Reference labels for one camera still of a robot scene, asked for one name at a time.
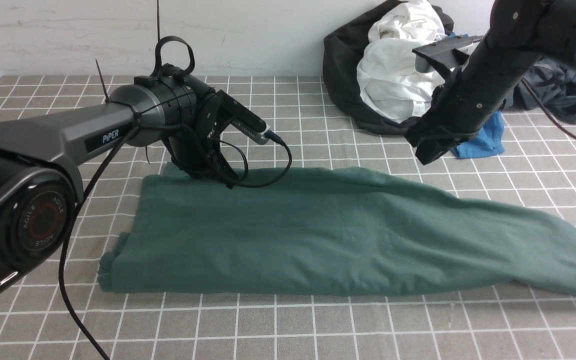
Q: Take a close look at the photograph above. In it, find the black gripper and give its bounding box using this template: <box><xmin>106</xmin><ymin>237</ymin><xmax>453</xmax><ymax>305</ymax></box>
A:
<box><xmin>166</xmin><ymin>89</ymin><xmax>249</xmax><ymax>189</ymax></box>

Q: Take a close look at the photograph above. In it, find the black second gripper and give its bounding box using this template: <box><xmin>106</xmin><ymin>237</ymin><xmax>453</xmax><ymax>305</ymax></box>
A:
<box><xmin>405</xmin><ymin>84</ymin><xmax>506</xmax><ymax>166</ymax></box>

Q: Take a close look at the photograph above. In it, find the green long-sleeved shirt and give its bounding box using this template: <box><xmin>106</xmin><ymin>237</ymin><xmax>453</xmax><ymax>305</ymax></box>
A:
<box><xmin>98</xmin><ymin>165</ymin><xmax>576</xmax><ymax>297</ymax></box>

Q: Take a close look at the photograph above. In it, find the black second robot arm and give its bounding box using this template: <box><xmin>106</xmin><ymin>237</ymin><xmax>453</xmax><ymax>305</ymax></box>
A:
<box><xmin>405</xmin><ymin>0</ymin><xmax>576</xmax><ymax>165</ymax></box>

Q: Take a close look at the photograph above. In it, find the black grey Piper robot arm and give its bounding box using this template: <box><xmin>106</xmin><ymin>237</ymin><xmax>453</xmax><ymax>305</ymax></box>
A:
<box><xmin>0</xmin><ymin>76</ymin><xmax>266</xmax><ymax>293</ymax></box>

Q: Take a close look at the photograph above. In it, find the blue t-shirt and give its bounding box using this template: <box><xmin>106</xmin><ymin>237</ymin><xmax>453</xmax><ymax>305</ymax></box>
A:
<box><xmin>452</xmin><ymin>33</ymin><xmax>505</xmax><ymax>160</ymax></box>

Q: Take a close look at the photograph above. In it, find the white garment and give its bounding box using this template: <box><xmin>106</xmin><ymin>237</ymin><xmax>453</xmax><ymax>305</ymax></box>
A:
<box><xmin>357</xmin><ymin>0</ymin><xmax>447</xmax><ymax>124</ymax></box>

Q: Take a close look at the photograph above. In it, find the grey checkered tablecloth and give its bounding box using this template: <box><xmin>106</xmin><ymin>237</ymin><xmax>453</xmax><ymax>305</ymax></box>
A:
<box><xmin>0</xmin><ymin>75</ymin><xmax>576</xmax><ymax>360</ymax></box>

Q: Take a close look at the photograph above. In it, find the dark grey garment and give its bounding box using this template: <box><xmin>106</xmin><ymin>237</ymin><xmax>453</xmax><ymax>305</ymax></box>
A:
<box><xmin>523</xmin><ymin>58</ymin><xmax>576</xmax><ymax>125</ymax></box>

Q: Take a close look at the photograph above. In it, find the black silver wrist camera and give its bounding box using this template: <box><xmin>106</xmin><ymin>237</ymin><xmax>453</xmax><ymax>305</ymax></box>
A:
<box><xmin>216</xmin><ymin>89</ymin><xmax>270</xmax><ymax>145</ymax></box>

